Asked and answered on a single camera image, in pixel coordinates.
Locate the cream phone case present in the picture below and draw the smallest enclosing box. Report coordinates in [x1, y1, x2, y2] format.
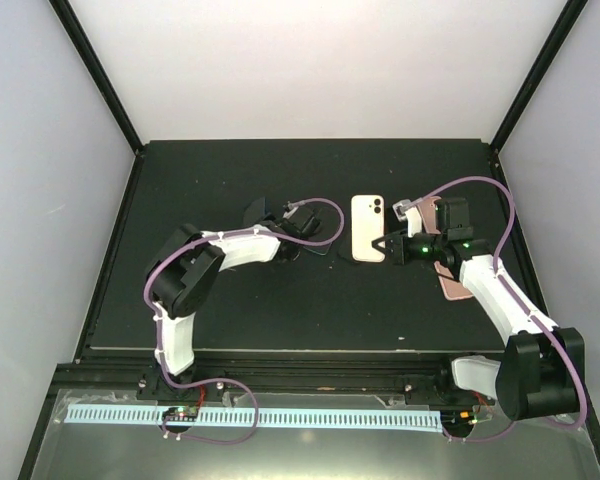
[350, 194, 384, 263]

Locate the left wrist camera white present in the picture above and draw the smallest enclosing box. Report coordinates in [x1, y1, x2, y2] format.
[283, 201, 305, 221]

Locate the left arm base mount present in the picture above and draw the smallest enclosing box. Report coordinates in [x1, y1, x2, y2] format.
[135, 367, 231, 401]

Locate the right black corner post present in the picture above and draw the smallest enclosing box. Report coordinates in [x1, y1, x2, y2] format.
[490, 0, 588, 153]

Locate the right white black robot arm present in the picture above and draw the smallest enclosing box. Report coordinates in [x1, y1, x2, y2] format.
[371, 198, 587, 421]

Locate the black corner post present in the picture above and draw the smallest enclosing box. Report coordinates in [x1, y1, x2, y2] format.
[49, 0, 144, 154]
[490, 0, 588, 153]

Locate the purple cable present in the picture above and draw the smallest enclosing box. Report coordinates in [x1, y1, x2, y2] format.
[143, 197, 346, 391]
[409, 176, 590, 432]

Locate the white slotted cable duct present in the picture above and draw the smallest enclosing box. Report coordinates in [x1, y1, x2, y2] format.
[64, 404, 443, 433]

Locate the black aluminium rail frame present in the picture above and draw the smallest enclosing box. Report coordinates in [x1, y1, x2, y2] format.
[52, 352, 453, 401]

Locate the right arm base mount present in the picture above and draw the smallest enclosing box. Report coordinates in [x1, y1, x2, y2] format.
[403, 372, 479, 406]

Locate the left black corner post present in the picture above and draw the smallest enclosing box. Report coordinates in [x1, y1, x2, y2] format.
[49, 0, 144, 154]

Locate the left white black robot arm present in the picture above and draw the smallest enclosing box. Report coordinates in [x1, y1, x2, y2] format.
[143, 205, 321, 399]

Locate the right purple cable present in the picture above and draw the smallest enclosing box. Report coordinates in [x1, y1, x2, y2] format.
[409, 176, 590, 432]

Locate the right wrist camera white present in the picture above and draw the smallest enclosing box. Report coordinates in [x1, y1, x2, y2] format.
[392, 199, 423, 238]

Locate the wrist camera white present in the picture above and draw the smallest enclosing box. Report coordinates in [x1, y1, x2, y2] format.
[283, 201, 305, 221]
[392, 199, 423, 238]

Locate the bare black phone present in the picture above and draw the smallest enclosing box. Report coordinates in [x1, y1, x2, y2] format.
[337, 243, 354, 262]

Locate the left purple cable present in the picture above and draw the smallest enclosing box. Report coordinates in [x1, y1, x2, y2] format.
[143, 197, 346, 391]

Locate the pink phone case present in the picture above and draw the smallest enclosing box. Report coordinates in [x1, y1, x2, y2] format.
[417, 196, 440, 234]

